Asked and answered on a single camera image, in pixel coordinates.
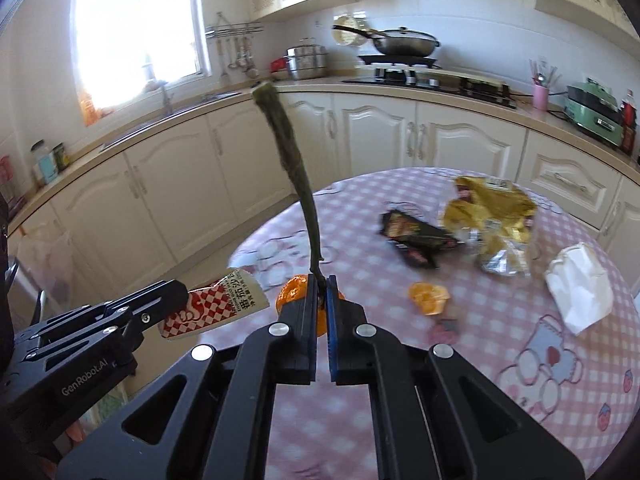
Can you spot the red container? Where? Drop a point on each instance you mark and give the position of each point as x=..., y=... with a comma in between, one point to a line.
x=278, y=65

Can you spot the steel ladle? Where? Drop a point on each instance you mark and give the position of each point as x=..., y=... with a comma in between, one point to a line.
x=252, y=67

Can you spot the steel wok with lid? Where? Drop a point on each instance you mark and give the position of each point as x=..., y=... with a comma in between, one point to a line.
x=405, y=42

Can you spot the steel sink faucet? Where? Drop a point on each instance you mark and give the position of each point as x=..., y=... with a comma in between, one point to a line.
x=165, y=95

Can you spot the person's left hand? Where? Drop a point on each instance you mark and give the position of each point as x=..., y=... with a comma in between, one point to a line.
x=76, y=430

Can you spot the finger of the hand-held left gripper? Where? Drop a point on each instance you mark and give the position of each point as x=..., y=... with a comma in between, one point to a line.
x=125, y=335
x=160, y=295

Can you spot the wall utensil rack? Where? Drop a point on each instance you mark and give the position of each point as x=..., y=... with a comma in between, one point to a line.
x=235, y=29

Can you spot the dark dry stick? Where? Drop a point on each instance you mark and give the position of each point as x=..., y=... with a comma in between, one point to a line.
x=285, y=145

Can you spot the sliding kitchen window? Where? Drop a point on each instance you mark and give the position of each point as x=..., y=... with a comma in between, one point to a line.
x=130, y=35

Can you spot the steel double sink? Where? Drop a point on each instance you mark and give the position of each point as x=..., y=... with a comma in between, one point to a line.
x=165, y=120

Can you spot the bundle of chopsticks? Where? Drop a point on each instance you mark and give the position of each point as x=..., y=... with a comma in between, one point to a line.
x=545, y=72

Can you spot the dark soda bottle red label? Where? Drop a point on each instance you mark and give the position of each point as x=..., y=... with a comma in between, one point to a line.
x=630, y=125

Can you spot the cream base cabinet unit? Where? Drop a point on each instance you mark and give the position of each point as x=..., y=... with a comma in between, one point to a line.
x=165, y=190

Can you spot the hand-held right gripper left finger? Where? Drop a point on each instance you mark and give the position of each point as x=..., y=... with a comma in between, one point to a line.
x=300, y=320

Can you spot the orange windowsill bottle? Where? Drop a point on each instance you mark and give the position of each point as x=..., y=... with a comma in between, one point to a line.
x=88, y=110

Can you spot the orange peel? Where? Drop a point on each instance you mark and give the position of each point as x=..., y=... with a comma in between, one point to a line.
x=292, y=290
x=427, y=300

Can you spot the red white checked packet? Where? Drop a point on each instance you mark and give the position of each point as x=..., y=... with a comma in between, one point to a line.
x=220, y=305

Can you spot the glass jar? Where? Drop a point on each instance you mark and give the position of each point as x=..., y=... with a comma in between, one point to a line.
x=40, y=152

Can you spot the steel spatula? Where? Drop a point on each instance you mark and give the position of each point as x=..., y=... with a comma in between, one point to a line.
x=224, y=75

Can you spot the gold snack bag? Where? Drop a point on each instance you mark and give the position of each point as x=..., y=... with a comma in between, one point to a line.
x=490, y=215

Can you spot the translucent plastic bag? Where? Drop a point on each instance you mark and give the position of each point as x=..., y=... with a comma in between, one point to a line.
x=50, y=255

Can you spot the black snack wrapper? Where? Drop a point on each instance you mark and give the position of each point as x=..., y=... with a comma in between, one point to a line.
x=415, y=235

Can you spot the cream perforated strainer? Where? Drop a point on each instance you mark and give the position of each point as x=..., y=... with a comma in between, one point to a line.
x=350, y=27

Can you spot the green electric cooker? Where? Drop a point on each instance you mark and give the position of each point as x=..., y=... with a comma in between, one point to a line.
x=595, y=112

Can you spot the pink checked tablecloth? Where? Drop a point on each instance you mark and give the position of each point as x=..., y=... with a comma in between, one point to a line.
x=490, y=340

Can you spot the red chopstick holder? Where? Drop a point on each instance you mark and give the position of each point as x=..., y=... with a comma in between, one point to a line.
x=6, y=175

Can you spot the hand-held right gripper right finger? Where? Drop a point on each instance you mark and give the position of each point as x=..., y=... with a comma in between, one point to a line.
x=334, y=340

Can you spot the pink utensil holder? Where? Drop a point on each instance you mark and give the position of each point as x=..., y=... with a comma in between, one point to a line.
x=541, y=97

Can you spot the steel steamer pot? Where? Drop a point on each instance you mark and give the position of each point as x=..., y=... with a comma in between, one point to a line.
x=306, y=60

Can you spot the steel slotted spoon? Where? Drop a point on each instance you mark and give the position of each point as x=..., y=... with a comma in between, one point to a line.
x=233, y=62

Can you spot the teal box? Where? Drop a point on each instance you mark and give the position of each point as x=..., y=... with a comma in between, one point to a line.
x=48, y=170

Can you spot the white paper cup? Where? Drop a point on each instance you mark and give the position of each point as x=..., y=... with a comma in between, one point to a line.
x=575, y=285

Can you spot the black glass gas hob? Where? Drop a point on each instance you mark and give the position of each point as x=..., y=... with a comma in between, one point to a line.
x=440, y=87

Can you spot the black portable burner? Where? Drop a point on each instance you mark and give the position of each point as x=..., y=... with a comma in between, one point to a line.
x=400, y=60

